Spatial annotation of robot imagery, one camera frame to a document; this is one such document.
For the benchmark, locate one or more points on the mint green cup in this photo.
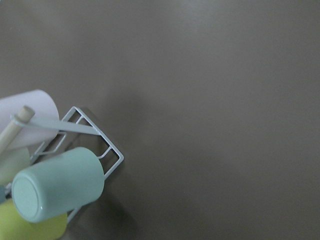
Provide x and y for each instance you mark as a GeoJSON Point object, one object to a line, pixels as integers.
{"type": "Point", "coordinates": [58, 185]}

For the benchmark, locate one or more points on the pink cup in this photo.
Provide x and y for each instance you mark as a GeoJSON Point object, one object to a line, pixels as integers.
{"type": "Point", "coordinates": [44, 107]}

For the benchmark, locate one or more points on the cream white cup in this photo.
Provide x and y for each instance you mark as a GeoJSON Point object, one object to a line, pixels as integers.
{"type": "Point", "coordinates": [11, 162]}

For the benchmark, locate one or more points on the grey cup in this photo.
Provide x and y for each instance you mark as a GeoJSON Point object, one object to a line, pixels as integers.
{"type": "Point", "coordinates": [2, 194]}

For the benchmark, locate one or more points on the yellow cup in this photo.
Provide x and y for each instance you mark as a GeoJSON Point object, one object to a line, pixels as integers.
{"type": "Point", "coordinates": [14, 227]}

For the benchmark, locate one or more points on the white wire cup rack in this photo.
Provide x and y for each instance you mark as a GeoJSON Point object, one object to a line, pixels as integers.
{"type": "Point", "coordinates": [78, 122]}

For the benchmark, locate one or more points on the wooden rack handle rod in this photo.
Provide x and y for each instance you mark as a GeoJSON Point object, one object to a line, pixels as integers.
{"type": "Point", "coordinates": [12, 130]}

